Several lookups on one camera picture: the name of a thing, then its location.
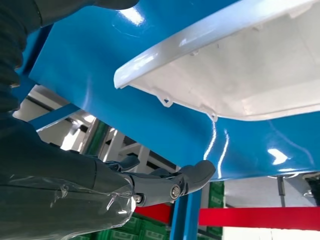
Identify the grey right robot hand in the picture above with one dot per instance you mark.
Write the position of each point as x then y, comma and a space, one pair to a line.
50, 198

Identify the blue metal shelf rack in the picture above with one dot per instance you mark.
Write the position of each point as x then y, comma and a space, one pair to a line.
100, 66

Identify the green plastic crate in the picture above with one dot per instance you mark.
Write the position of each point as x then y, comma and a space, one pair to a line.
130, 232
216, 198

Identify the red barrier belt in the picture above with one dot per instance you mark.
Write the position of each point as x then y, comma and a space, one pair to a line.
250, 218

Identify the white metal table frame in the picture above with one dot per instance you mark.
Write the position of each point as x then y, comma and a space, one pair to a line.
143, 155

